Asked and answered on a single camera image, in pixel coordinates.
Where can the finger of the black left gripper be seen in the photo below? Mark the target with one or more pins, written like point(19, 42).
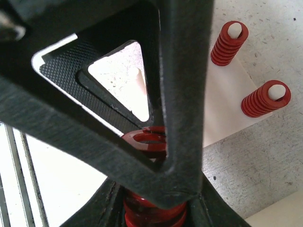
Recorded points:
point(109, 84)
point(174, 35)

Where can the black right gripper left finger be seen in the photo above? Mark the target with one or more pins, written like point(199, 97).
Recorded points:
point(104, 209)

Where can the cream parts tray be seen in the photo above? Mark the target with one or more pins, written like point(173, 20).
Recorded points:
point(288, 212)

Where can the white peg base plate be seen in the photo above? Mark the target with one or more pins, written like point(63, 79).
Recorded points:
point(225, 89)

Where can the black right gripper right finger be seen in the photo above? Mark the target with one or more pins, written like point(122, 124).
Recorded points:
point(208, 209)

